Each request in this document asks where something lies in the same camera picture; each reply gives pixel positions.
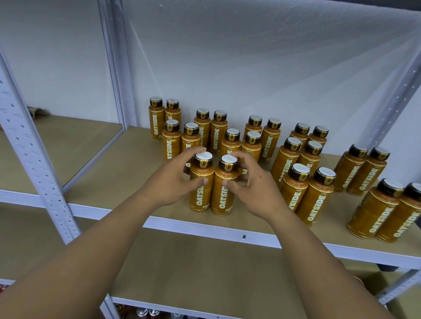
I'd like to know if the person's left forearm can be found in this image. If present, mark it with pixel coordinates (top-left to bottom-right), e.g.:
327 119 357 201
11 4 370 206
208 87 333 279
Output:
0 169 170 319

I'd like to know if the person's right forearm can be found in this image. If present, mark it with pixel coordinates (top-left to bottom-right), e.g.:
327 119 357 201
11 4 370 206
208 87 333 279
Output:
254 204 421 319

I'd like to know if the orange bottle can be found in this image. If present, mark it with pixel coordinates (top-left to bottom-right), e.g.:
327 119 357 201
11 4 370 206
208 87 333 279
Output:
184 149 219 213
209 153 243 218

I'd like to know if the person's right hand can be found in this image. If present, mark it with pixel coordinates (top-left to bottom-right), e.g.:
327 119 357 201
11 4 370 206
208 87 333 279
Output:
220 149 300 227

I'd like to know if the white metal shelving rack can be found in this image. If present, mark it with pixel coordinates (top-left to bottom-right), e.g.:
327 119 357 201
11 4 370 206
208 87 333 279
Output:
0 0 421 319

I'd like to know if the group of orange Oatside bottles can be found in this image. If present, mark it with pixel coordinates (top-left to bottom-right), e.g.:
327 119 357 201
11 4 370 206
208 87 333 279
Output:
133 95 421 249

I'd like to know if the person's left hand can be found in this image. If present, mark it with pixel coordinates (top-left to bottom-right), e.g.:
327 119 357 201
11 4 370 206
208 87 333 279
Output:
135 137 213 214

